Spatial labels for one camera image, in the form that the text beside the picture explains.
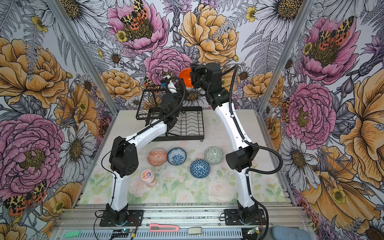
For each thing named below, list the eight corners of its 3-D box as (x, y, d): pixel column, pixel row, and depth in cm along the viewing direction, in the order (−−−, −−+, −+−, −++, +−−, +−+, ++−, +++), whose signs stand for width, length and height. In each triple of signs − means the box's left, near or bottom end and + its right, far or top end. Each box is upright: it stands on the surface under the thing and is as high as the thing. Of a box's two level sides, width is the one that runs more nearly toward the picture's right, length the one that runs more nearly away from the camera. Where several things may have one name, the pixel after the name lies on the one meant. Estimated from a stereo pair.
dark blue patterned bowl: (190, 178, 89) (189, 175, 85) (190, 162, 95) (190, 159, 92) (210, 178, 89) (210, 175, 85) (209, 162, 95) (209, 159, 92)
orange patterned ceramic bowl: (147, 166, 93) (145, 163, 90) (150, 151, 100) (148, 148, 97) (166, 166, 93) (165, 163, 90) (168, 151, 100) (167, 148, 97)
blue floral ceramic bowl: (167, 165, 94) (166, 161, 90) (169, 151, 100) (168, 147, 97) (185, 165, 94) (185, 161, 91) (186, 151, 100) (186, 147, 97)
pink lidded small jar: (145, 187, 86) (139, 180, 77) (147, 177, 90) (142, 169, 81) (156, 187, 86) (151, 180, 77) (157, 177, 90) (153, 169, 81)
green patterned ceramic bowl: (212, 167, 93) (212, 164, 89) (202, 156, 98) (202, 152, 95) (224, 158, 97) (226, 154, 94) (214, 147, 102) (215, 143, 99)
